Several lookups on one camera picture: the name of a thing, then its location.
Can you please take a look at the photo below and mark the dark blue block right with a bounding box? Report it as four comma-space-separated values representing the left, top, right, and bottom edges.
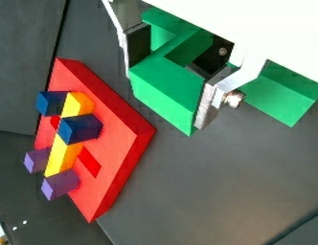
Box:
58, 114, 103, 145

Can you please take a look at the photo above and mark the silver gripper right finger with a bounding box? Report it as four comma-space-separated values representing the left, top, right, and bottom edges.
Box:
194, 53, 267, 129

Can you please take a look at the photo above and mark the dark blue block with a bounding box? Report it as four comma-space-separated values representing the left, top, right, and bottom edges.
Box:
58, 114, 103, 145
37, 91, 69, 117

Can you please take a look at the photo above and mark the yellow long block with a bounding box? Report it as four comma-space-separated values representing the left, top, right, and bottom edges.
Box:
45, 92, 96, 177

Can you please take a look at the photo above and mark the dark blue block left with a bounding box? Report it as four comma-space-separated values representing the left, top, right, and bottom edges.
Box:
37, 91, 69, 117

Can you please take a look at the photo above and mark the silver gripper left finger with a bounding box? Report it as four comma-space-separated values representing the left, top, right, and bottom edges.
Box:
103, 0, 152, 71

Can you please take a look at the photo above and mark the green U-shaped block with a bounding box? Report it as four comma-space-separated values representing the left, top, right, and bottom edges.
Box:
129, 8, 318, 135

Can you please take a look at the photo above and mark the purple block right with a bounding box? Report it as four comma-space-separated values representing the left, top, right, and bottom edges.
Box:
42, 169, 80, 201

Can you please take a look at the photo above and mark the purple block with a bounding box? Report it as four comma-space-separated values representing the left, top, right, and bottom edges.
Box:
24, 147, 50, 173
42, 169, 80, 201

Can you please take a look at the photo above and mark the purple block left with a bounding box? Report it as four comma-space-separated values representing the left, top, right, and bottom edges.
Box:
24, 147, 50, 173

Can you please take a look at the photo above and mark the red base board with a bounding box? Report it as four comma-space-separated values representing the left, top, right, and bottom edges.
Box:
36, 58, 156, 221

